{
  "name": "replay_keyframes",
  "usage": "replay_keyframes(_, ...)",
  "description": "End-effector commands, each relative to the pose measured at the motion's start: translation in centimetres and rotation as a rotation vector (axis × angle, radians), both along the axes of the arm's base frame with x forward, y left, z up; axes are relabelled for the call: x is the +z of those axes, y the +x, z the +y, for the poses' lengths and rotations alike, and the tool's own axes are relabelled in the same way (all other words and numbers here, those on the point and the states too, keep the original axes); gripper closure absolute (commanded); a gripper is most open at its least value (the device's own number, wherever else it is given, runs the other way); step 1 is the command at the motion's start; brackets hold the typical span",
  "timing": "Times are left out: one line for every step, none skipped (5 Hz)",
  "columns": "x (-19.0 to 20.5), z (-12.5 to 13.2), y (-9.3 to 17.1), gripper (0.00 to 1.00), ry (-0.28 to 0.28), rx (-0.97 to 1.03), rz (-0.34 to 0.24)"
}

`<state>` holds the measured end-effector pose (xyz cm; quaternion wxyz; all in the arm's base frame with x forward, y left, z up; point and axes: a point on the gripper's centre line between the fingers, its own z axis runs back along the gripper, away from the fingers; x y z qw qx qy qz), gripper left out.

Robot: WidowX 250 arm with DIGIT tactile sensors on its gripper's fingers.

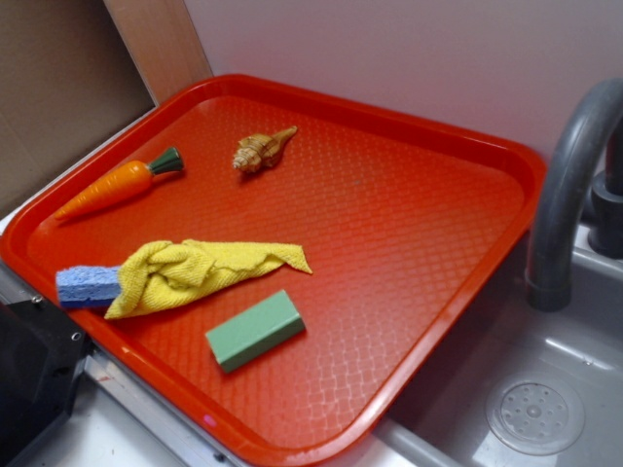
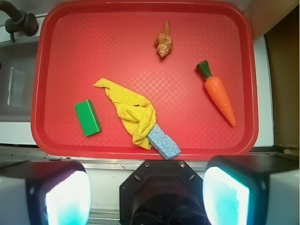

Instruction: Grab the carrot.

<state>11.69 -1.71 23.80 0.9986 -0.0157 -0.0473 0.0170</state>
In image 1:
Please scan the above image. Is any yellow microfibre cloth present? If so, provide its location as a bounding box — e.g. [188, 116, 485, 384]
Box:
[104, 239, 312, 320]

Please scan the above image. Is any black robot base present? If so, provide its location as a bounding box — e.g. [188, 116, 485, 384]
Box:
[1, 296, 91, 466]

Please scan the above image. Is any tan spiral seashell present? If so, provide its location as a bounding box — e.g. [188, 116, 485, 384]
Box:
[232, 126, 298, 173]

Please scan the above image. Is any wooden board strip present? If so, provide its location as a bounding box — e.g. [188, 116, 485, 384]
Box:
[104, 0, 213, 105]

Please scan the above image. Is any brown cardboard panel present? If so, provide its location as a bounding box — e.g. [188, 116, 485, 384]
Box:
[1, 1, 153, 215]

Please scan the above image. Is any round sink drain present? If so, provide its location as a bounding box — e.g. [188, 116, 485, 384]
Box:
[485, 372, 585, 456]

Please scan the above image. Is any red plastic tray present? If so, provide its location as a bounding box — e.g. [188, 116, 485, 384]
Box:
[1, 75, 545, 466]

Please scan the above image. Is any grey plastic sink basin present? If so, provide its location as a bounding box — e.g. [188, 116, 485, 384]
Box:
[375, 228, 622, 466]

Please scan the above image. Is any orange toy carrot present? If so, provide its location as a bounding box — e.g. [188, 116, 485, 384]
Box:
[54, 147, 184, 221]

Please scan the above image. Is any blue sponge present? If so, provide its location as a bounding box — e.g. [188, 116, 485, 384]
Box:
[55, 266, 121, 308]

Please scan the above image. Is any green rectangular block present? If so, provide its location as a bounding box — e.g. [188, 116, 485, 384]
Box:
[205, 290, 306, 374]

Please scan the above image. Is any grey curved faucet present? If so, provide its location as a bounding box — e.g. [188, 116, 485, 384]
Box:
[525, 78, 622, 311]

